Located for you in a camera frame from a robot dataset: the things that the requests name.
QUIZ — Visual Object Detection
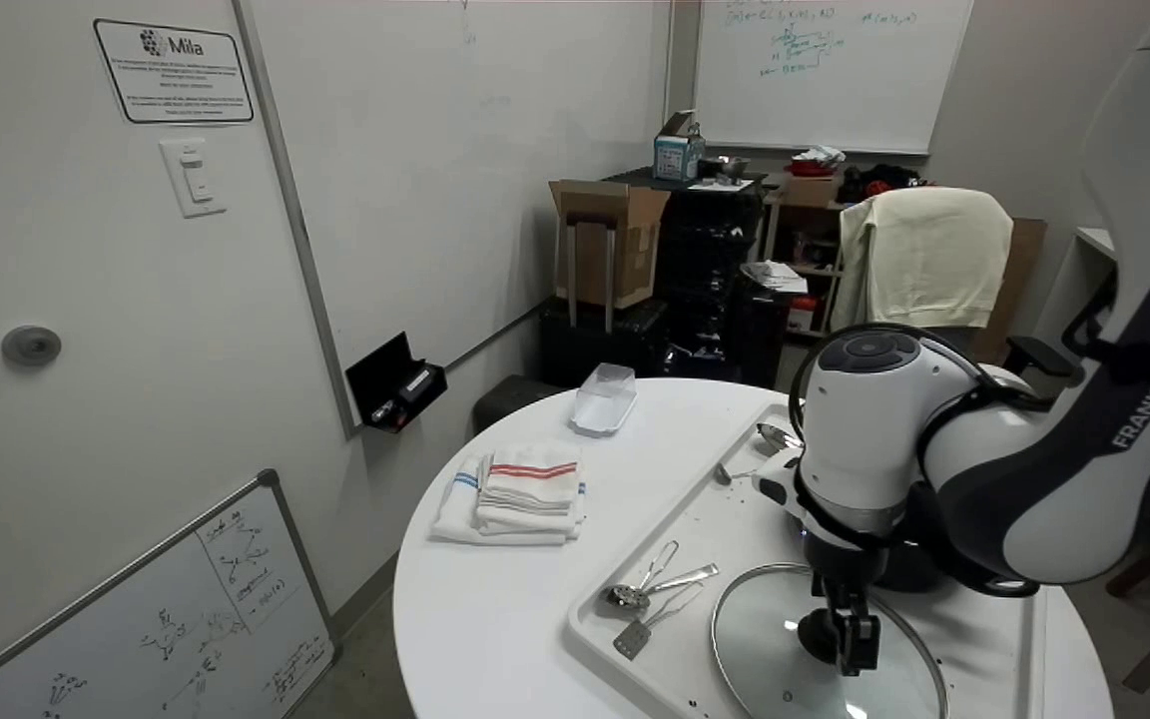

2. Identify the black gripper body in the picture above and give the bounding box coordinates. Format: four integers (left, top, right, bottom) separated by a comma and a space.
806, 536, 877, 619

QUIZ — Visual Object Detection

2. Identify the glass pot lid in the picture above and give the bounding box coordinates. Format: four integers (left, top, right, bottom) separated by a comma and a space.
701, 560, 954, 719

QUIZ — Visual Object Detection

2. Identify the white plastic tray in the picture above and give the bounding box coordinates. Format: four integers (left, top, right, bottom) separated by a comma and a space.
560, 396, 1046, 719

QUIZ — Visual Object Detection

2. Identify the large metal spoon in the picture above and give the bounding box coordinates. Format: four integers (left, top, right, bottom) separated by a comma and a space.
745, 412, 793, 457

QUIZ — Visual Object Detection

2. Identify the black office chair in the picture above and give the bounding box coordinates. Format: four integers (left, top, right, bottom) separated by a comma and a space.
929, 323, 1092, 402

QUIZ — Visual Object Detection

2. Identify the clear plastic container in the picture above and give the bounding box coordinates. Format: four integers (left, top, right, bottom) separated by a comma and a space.
568, 360, 644, 440

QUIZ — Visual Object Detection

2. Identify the black shelf rack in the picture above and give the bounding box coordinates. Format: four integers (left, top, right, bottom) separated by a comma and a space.
649, 175, 777, 388

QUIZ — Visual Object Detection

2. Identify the cream fabric cover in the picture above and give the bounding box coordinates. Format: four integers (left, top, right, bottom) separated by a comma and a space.
829, 183, 1016, 338

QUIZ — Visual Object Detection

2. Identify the black storage unit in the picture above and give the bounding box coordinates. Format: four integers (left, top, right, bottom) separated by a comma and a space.
539, 296, 674, 396

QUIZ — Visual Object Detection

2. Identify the cardboard box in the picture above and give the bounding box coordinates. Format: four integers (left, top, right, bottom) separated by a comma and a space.
541, 175, 674, 319

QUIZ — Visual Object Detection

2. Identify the blue tissue box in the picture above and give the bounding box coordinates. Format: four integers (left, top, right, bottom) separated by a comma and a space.
645, 126, 708, 189

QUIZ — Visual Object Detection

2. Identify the whiteboard with green writing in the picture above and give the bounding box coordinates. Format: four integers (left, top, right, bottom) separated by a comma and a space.
690, 0, 983, 161

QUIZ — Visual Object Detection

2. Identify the black eraser holder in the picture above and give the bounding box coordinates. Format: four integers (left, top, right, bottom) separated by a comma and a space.
342, 327, 452, 434

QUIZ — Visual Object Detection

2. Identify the small leaning whiteboard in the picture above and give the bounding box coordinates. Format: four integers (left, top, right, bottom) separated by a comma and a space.
0, 464, 340, 719

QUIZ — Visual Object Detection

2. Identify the black pot with handles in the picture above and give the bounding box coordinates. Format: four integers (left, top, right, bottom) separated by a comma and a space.
866, 524, 1004, 600

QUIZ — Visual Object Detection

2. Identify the wire-handled metal spatula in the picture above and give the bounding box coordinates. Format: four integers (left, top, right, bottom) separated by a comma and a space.
609, 583, 694, 668

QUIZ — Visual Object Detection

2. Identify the large wall whiteboard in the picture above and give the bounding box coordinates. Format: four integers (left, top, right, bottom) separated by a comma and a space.
226, 0, 685, 434

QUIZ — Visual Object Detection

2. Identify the white light switch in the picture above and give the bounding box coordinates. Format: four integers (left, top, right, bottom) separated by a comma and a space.
154, 130, 232, 222

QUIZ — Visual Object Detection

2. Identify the white wall sign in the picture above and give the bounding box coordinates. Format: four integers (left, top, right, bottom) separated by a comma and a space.
87, 13, 259, 130

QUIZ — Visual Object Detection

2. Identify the round grey wall knob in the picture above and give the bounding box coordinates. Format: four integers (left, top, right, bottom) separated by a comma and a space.
0, 319, 66, 374

